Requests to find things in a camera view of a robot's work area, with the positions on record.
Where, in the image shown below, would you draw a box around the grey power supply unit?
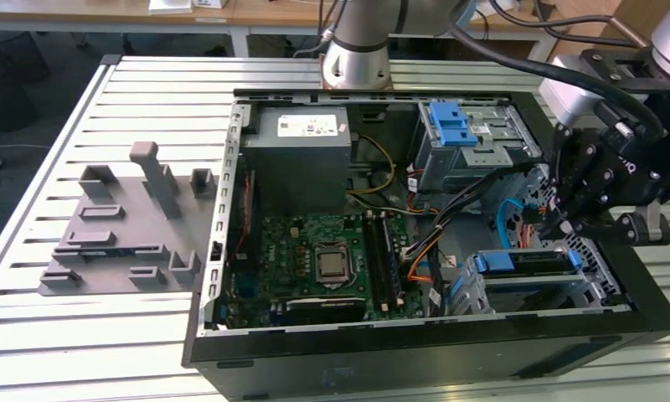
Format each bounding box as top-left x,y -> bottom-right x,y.
238,104 -> 351,215

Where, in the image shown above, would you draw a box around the black CPU socket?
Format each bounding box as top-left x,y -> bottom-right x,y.
309,239 -> 355,291

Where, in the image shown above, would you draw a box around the wooden desk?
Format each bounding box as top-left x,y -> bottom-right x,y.
0,0 -> 571,59

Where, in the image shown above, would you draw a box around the black office chair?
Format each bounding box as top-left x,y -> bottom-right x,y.
0,31 -> 51,133

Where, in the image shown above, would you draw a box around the grey parts rack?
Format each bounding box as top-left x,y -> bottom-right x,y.
37,141 -> 225,297

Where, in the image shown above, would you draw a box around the black cable bundle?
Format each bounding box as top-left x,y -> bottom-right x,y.
403,165 -> 537,260

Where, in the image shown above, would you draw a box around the black graphics card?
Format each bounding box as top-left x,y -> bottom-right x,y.
282,296 -> 369,324

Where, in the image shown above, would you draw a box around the green motherboard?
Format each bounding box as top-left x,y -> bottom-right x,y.
222,211 -> 425,327

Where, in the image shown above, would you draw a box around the metal optical drive cage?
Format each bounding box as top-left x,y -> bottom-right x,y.
415,100 -> 542,193

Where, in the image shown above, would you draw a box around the thin red wire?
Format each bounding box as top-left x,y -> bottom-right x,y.
234,171 -> 255,260

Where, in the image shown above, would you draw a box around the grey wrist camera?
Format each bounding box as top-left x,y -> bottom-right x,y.
538,54 -> 605,126

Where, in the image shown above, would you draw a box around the blue plastic drive latch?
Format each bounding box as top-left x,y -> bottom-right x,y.
430,102 -> 479,147

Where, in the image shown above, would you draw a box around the black PC case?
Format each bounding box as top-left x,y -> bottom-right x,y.
181,88 -> 670,402

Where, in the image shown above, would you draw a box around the silver CPU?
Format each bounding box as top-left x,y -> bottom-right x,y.
315,250 -> 350,282

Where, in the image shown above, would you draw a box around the black wrist bracket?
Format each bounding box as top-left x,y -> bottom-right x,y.
579,48 -> 670,95

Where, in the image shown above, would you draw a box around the blue SATA wire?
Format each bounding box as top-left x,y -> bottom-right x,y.
494,197 -> 529,252

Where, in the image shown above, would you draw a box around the metal disk bay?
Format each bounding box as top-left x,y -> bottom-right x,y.
457,246 -> 621,315

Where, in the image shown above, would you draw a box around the hard disk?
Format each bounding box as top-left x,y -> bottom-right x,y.
471,249 -> 582,277

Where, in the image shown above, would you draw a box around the RAM stick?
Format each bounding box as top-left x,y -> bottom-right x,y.
379,214 -> 407,309

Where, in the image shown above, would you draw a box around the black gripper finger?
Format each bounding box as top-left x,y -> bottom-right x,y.
569,204 -> 670,248
539,123 -> 615,238

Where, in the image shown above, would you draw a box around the multicolour power wire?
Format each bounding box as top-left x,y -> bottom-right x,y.
514,203 -> 563,252

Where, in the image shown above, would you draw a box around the orange wire bundle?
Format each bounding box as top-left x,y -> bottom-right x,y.
405,245 -> 453,290

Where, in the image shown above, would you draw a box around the yellow wires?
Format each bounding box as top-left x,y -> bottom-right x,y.
345,133 -> 397,194

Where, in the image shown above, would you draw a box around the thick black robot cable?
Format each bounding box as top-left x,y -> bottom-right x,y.
445,0 -> 669,142

